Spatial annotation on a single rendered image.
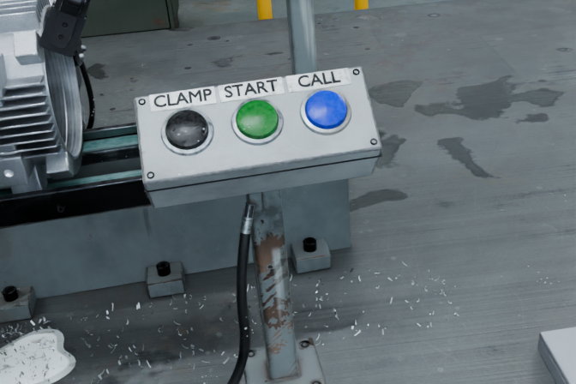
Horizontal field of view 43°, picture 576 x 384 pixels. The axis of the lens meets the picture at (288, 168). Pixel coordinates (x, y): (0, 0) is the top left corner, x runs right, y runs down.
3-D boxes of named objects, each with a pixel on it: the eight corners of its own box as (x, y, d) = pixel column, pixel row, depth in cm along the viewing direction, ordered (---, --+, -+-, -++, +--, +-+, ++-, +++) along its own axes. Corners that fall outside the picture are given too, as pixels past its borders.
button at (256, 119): (240, 149, 52) (239, 138, 51) (233, 112, 53) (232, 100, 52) (281, 143, 52) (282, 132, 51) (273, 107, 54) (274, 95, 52)
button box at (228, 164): (152, 211, 54) (141, 183, 49) (141, 126, 57) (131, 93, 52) (374, 176, 56) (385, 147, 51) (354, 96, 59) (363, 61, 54)
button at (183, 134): (170, 159, 52) (167, 149, 50) (165, 123, 53) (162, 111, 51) (212, 153, 52) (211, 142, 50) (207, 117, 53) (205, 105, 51)
